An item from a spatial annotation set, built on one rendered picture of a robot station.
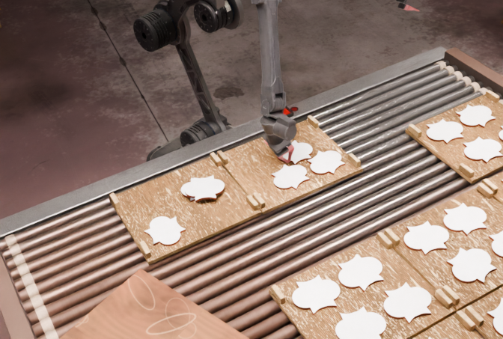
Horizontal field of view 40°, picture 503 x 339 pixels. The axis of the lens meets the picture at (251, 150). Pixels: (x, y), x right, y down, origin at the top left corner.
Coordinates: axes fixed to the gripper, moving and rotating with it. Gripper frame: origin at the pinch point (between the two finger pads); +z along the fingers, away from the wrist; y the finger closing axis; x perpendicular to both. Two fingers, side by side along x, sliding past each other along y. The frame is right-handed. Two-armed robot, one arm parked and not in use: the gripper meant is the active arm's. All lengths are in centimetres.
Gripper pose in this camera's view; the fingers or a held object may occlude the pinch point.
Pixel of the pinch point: (283, 155)
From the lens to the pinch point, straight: 250.2
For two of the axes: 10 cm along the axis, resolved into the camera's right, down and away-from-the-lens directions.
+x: -8.3, 5.4, -1.4
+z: 3.0, 6.4, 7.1
